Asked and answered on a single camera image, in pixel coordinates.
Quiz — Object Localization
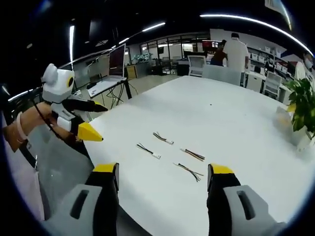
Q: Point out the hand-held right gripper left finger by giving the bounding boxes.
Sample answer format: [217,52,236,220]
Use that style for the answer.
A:
[43,162,120,236]

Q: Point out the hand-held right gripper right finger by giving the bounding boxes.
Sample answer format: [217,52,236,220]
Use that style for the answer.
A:
[206,163,287,236]

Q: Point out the JST connector with wires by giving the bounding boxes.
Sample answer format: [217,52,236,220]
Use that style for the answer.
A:
[172,162,204,182]
[136,143,162,159]
[180,147,206,162]
[152,131,174,145]

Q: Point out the person's left hand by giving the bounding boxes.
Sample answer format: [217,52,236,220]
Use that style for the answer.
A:
[31,101,78,143]

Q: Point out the white side desk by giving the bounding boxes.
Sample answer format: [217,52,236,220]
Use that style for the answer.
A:
[86,76,133,109]

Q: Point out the open laptop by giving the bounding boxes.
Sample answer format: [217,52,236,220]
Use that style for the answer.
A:
[88,43,128,98]

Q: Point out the pink wristband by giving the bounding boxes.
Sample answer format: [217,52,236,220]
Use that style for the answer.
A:
[16,112,27,144]

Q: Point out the small clear plastic box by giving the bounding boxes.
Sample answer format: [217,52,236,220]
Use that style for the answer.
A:
[275,105,295,126]

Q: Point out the green potted plant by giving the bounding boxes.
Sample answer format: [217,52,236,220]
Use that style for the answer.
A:
[283,77,315,148]

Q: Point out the white office chair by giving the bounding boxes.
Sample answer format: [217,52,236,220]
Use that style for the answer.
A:
[187,55,207,77]
[263,71,283,99]

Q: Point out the grey office chair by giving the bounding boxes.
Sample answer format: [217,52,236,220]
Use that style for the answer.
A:
[201,64,242,86]

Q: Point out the white storage shelf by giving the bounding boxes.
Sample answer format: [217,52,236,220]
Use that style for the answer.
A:
[246,44,296,74]

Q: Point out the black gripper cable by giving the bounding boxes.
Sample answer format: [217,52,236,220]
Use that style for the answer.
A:
[31,97,63,141]

